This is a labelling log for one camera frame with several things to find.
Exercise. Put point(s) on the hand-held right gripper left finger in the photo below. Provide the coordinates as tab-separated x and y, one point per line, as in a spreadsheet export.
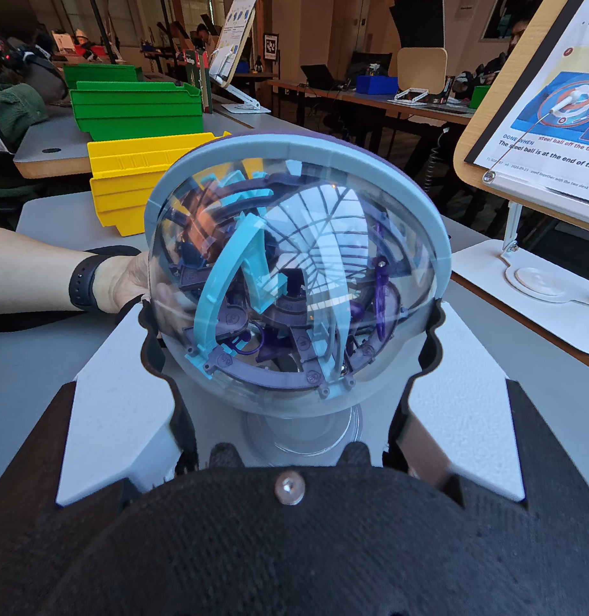
116	409

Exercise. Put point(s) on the black wrist watch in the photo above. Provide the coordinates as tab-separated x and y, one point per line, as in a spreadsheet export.
82	284

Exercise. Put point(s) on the yellow shelf bin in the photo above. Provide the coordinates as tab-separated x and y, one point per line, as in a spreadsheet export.
126	192

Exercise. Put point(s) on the grey topped wooden table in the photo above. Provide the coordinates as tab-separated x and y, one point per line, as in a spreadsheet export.
49	139

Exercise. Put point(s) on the printed instruction sheet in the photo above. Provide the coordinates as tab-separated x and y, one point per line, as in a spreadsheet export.
554	125

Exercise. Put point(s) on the long wooden table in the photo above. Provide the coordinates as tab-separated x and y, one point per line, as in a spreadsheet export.
371	103

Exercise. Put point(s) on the white board stand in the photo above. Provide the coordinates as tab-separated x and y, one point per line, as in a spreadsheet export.
412	96
246	101
573	308

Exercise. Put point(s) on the clear plastic maze ball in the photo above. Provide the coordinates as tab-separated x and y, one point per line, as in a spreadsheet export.
294	269

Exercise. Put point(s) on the wooden instruction board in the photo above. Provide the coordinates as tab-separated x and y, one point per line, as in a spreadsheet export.
422	70
472	159
246	43

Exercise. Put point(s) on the blue bin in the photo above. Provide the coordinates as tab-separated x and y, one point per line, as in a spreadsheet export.
376	85

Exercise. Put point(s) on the green shelf bin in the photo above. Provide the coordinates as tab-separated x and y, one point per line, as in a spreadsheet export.
131	113
102	74

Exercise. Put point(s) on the small green bin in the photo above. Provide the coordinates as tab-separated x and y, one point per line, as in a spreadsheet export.
479	96

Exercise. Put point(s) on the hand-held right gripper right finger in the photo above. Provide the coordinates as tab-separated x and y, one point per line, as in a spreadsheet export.
467	414

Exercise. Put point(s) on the green and red box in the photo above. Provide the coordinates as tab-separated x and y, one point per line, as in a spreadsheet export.
198	77

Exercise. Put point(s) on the person's left hand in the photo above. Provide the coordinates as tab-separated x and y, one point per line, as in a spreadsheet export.
123	281

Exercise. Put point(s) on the clear round ball stand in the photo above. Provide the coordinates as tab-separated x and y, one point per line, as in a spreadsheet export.
304	430

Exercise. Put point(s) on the black laptop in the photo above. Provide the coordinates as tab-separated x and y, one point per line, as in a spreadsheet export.
318	76

